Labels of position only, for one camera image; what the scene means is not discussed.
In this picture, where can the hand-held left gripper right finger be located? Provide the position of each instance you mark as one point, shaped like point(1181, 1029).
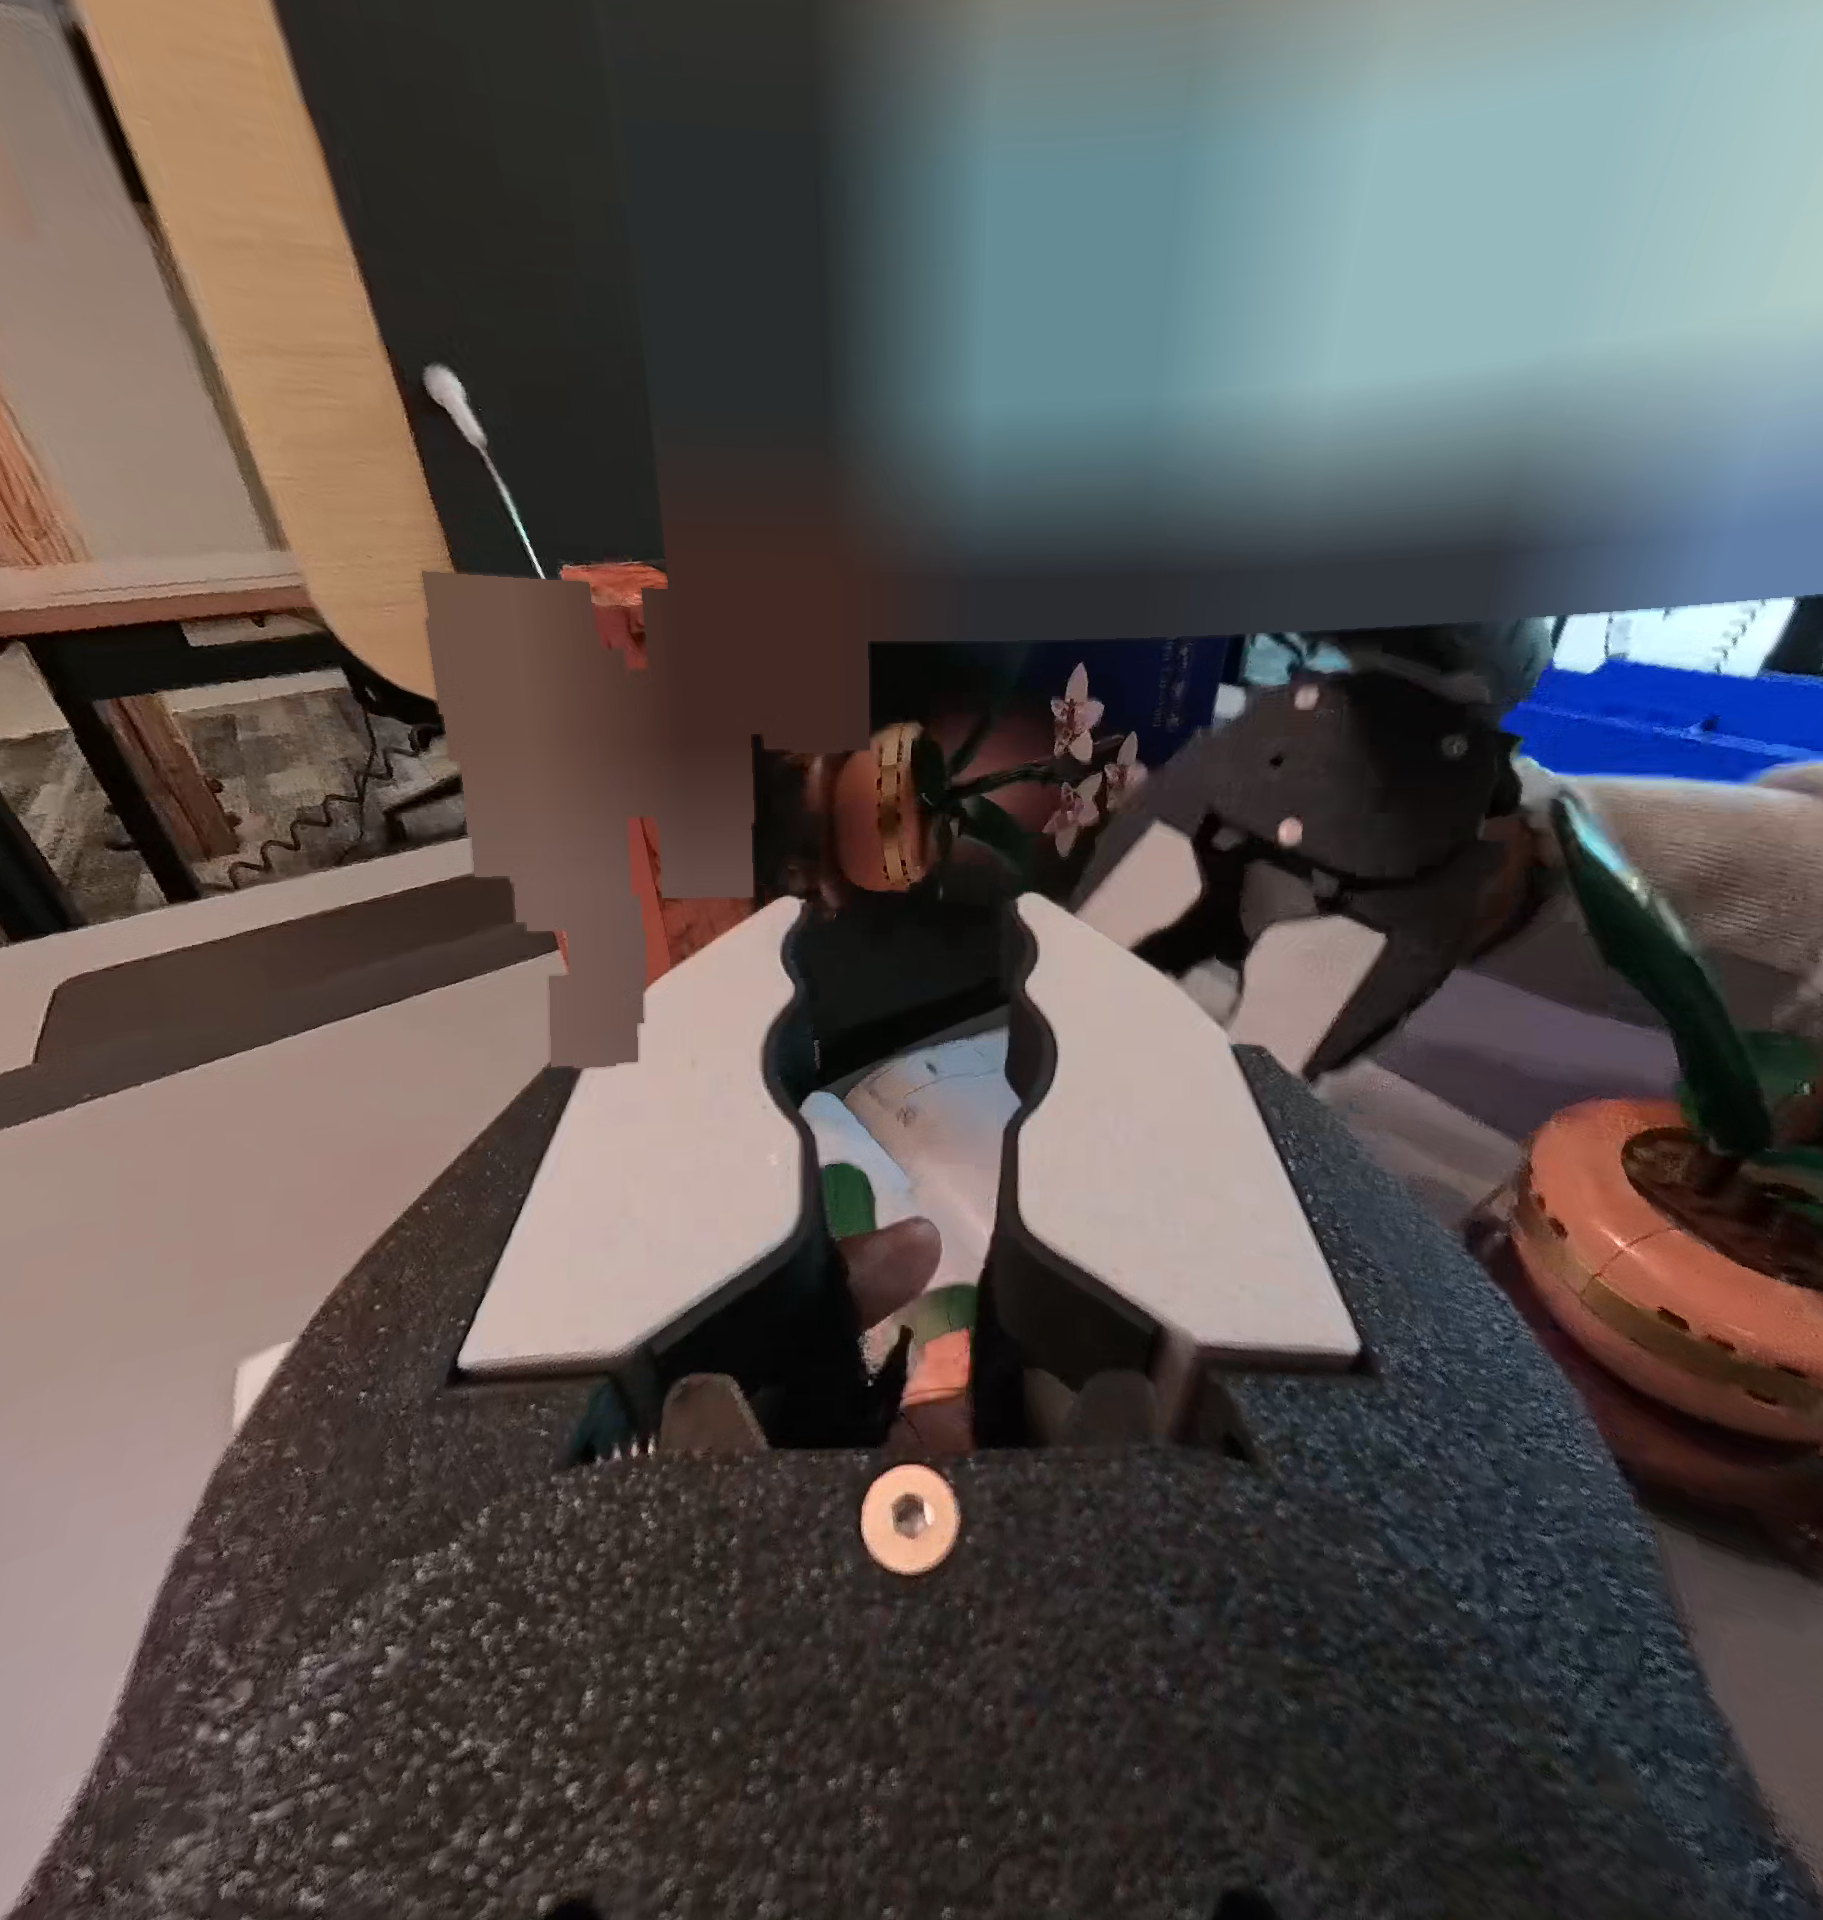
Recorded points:
point(1165, 1185)

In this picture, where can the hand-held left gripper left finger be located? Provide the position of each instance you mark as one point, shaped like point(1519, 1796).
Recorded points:
point(656, 1200)

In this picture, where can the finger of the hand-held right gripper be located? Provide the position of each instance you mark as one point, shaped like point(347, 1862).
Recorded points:
point(1145, 892)
point(1309, 982)

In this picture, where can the illustrated instruction booklet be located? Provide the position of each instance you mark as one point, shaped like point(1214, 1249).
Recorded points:
point(912, 1111)

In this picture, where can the green toy brick plant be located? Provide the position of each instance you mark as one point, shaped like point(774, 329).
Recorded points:
point(1661, 960)

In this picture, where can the pink toy brick flowerpot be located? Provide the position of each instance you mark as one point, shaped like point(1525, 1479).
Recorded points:
point(1601, 1275)

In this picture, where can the grey desk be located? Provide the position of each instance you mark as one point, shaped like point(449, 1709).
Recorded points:
point(101, 1350)

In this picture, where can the person's left hand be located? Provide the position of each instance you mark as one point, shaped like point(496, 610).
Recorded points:
point(890, 1275)

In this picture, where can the person's right hand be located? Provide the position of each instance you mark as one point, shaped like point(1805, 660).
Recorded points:
point(1766, 855)

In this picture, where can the orchid picture toy brick box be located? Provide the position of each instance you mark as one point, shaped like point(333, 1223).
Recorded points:
point(882, 816)

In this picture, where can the blue plastic bin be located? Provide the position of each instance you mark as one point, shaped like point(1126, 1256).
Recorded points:
point(1675, 736)

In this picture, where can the black partition panel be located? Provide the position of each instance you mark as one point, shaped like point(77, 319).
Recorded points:
point(477, 226)

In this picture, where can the light wood curved panel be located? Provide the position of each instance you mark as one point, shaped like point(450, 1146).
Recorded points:
point(251, 300)

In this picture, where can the wooden table black frame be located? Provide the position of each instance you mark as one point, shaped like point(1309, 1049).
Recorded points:
point(132, 592)

